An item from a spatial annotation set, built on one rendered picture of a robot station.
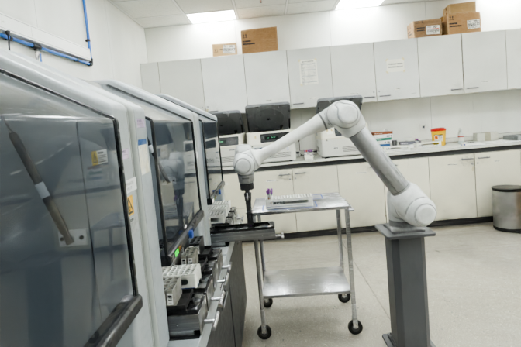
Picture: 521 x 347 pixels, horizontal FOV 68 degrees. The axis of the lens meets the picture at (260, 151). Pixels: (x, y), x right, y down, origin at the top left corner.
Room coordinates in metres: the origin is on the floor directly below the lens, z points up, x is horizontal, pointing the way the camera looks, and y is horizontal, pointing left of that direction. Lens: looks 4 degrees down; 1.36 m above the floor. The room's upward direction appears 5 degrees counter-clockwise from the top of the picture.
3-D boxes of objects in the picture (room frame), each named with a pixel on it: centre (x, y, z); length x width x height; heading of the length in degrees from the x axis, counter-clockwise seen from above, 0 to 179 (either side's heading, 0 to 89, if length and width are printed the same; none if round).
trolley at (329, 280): (2.53, -0.22, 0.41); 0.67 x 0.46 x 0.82; 87
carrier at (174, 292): (1.19, 0.31, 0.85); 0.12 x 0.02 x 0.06; 179
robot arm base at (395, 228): (2.14, -0.77, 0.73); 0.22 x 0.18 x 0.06; 179
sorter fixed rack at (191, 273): (1.34, 0.41, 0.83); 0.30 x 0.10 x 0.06; 89
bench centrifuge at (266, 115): (4.64, -0.13, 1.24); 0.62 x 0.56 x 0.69; 179
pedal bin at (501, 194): (4.02, -2.59, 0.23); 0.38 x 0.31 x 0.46; 179
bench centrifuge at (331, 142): (4.62, -0.98, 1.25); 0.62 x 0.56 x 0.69; 178
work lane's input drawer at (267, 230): (2.05, 0.28, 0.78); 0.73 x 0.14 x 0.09; 89
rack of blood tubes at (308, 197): (2.42, -0.15, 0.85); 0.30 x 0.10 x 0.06; 86
